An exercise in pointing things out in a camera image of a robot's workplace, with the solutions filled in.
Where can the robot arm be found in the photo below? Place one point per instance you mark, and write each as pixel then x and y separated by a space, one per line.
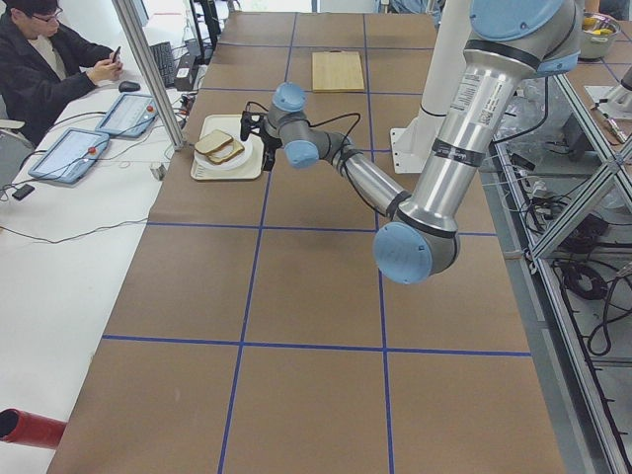
pixel 483 50

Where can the white camera stand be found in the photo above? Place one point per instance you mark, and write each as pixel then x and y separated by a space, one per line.
pixel 411 146

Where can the steel pot with lemons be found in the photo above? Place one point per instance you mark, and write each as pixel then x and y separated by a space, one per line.
pixel 598 35

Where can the wooden cutting board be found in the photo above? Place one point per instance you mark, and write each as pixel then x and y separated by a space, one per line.
pixel 337 71

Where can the white round plate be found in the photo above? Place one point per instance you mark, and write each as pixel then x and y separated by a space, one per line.
pixel 230 165

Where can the blue teach pendant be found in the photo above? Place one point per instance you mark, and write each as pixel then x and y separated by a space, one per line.
pixel 129 116
pixel 71 156

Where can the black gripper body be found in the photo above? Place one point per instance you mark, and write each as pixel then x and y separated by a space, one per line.
pixel 270 145

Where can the far blue teach pendant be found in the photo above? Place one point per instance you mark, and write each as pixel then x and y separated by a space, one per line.
pixel 129 116

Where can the cream bear tray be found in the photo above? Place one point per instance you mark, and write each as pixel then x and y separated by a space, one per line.
pixel 249 171

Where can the near blue teach pendant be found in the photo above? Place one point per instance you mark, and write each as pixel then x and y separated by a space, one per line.
pixel 71 156

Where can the red cylinder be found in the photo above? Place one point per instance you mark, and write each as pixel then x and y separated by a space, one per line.
pixel 29 429

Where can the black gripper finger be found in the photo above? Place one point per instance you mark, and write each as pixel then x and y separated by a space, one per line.
pixel 269 160

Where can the aluminium frame post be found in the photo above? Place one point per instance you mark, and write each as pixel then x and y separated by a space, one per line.
pixel 140 48

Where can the seated person black jacket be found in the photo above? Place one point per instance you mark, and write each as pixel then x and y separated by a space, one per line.
pixel 45 65

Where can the bread slice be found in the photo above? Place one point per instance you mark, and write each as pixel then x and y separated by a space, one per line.
pixel 225 153
pixel 212 141

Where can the black keyboard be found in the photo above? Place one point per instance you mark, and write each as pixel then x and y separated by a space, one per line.
pixel 165 62

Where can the black computer mouse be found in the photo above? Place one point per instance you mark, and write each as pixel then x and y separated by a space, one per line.
pixel 128 86

